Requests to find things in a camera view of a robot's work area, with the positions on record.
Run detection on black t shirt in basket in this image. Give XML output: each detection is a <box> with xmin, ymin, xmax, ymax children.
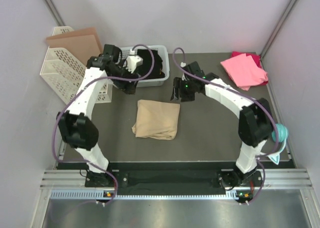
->
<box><xmin>134</xmin><ymin>49</ymin><xmax>166</xmax><ymax>81</ymax></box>

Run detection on grey slotted cable duct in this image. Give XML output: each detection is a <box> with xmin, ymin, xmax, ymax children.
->
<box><xmin>50</xmin><ymin>189</ymin><xmax>250</xmax><ymax>200</ymax></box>

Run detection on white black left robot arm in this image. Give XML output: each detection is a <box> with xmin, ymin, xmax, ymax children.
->
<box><xmin>58</xmin><ymin>45</ymin><xmax>143</xmax><ymax>186</ymax></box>

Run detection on white mesh file organizer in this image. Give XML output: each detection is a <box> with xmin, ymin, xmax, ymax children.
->
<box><xmin>39</xmin><ymin>27</ymin><xmax>112</xmax><ymax>104</ymax></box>

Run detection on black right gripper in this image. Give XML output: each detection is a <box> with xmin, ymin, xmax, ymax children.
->
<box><xmin>170</xmin><ymin>78</ymin><xmax>195</xmax><ymax>103</ymax></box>

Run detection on brown paper folder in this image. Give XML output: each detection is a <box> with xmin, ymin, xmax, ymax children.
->
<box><xmin>45</xmin><ymin>27</ymin><xmax>103</xmax><ymax>65</ymax></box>

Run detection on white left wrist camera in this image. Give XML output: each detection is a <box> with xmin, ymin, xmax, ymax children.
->
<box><xmin>125</xmin><ymin>49</ymin><xmax>143</xmax><ymax>74</ymax></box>

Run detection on white plastic laundry basket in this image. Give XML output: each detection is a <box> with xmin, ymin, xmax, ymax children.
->
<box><xmin>134</xmin><ymin>45</ymin><xmax>170</xmax><ymax>88</ymax></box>

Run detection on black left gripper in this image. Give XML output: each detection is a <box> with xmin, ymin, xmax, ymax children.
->
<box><xmin>110</xmin><ymin>62</ymin><xmax>142</xmax><ymax>96</ymax></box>

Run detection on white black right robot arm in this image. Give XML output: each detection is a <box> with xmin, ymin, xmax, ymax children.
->
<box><xmin>171</xmin><ymin>62</ymin><xmax>274</xmax><ymax>186</ymax></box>

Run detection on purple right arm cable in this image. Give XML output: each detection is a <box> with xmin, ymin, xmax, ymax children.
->
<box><xmin>172</xmin><ymin>47</ymin><xmax>280</xmax><ymax>206</ymax></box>

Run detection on teal cat ear headphones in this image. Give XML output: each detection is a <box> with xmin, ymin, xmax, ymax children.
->
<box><xmin>259</xmin><ymin>122</ymin><xmax>290</xmax><ymax>165</ymax></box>

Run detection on magenta folded t shirt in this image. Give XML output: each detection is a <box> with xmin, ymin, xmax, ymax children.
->
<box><xmin>230</xmin><ymin>51</ymin><xmax>269</xmax><ymax>86</ymax></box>

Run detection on pink folded t shirt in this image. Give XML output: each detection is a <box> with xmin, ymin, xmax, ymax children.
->
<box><xmin>220</xmin><ymin>54</ymin><xmax>265</xmax><ymax>91</ymax></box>

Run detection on beige t shirt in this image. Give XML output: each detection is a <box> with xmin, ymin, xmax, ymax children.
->
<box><xmin>132</xmin><ymin>100</ymin><xmax>181</xmax><ymax>140</ymax></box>

